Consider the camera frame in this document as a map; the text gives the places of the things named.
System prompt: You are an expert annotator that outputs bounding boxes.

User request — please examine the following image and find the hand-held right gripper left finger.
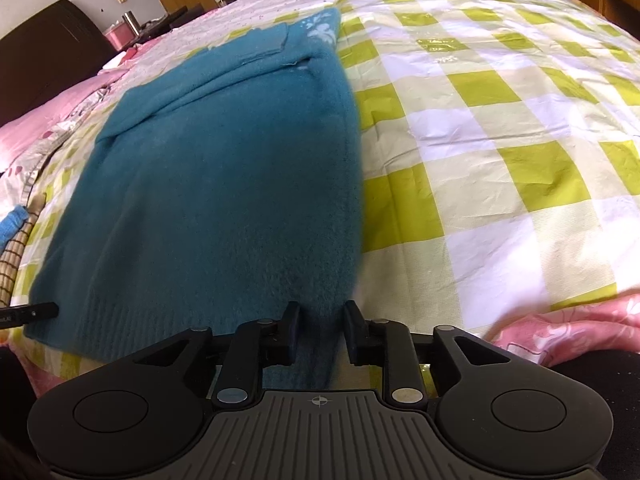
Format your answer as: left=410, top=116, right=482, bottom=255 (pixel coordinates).
left=117, top=301, right=302, bottom=408

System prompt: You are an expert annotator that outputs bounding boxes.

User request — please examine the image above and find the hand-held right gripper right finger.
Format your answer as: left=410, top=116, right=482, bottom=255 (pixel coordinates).
left=343, top=300, right=522, bottom=407

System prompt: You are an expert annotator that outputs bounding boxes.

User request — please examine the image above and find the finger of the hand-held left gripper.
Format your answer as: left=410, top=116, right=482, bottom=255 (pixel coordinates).
left=20, top=302, right=60, bottom=322

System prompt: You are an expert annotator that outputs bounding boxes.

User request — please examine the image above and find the teal knitted flower sweater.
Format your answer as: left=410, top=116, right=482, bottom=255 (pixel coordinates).
left=22, top=6, right=366, bottom=391

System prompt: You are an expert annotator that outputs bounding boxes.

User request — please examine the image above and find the woven bamboo mat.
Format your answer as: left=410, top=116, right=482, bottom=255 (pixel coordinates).
left=0, top=210, right=37, bottom=307

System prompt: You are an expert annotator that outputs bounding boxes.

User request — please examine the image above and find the blue cloth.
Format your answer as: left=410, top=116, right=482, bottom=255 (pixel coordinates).
left=0, top=204, right=29, bottom=252

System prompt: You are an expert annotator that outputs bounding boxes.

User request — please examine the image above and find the pink satin quilt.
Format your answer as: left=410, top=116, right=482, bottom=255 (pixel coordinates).
left=0, top=42, right=167, bottom=202

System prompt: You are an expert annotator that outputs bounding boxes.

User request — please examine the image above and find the yellow-green checked bed sheet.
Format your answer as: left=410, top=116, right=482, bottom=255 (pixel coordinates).
left=10, top=0, right=640, bottom=376

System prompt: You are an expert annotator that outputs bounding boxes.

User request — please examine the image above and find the dark wooden headboard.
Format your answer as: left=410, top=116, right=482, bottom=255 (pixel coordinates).
left=0, top=0, right=119, bottom=127

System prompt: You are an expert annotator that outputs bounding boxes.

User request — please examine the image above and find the pink storage box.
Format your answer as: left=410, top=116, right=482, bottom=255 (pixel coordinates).
left=102, top=22, right=136, bottom=52

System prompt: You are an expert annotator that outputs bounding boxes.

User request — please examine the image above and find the dark nightstand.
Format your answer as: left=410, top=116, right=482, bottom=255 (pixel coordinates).
left=139, top=4, right=206, bottom=41

